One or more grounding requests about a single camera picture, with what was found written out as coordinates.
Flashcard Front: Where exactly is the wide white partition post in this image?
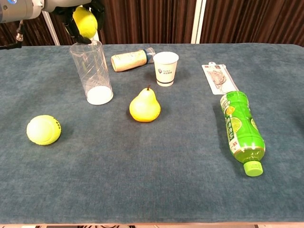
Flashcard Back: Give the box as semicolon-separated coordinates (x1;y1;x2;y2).
91;29;101;45
191;0;207;44

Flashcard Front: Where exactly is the white paper cup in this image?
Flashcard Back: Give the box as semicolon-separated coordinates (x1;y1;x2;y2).
152;51;179;87

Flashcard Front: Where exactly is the beige squeeze sauce bottle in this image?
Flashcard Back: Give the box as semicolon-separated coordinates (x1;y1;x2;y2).
111;47;156;72

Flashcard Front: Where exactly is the yellow-green tennis ball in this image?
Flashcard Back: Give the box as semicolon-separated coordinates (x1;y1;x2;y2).
26;114;62;146
72;6;98;39

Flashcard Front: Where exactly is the white flat printed packet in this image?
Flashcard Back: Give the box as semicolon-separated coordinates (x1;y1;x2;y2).
201;61;239;95

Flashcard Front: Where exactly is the green plastic drink bottle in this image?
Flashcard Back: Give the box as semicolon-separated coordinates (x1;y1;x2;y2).
219;90;266;177

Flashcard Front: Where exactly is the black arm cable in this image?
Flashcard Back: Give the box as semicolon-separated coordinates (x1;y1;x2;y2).
0;20;26;50

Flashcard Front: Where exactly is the thin grey partition post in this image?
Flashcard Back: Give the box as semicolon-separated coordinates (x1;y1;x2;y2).
41;10;60;46

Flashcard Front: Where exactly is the blue-green table cloth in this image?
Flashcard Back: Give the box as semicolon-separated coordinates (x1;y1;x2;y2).
0;43;304;224

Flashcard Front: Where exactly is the dark brown pleated curtain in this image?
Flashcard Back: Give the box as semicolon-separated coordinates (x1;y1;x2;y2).
48;10;79;46
200;0;304;47
97;0;197;45
0;16;55;47

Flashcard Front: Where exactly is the clear plastic ball tube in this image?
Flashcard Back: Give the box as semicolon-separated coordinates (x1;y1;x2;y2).
69;39;114;106

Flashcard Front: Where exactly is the yellow pear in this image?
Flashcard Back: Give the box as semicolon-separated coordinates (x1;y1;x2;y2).
129;85;162;123

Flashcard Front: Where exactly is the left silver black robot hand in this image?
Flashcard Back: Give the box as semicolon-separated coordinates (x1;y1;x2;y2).
42;0;105;45

